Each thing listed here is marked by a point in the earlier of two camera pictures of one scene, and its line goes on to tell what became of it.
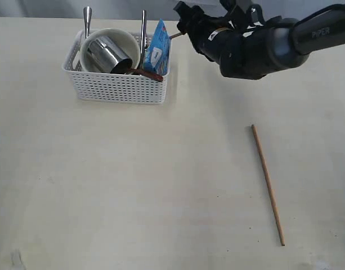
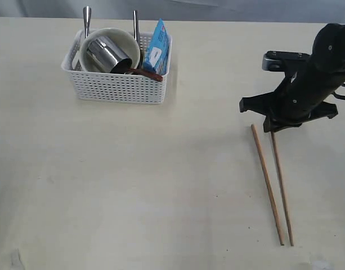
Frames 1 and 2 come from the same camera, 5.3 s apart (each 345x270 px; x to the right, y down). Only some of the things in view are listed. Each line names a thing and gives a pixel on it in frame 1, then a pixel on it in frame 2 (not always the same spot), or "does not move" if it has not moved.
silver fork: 87,15 does not move
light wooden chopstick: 279,233 does not move
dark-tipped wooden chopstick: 170,37 -> 284,205
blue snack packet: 157,57 does not move
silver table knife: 143,40 -> 135,26
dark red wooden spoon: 152,76 does not move
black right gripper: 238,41 -> 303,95
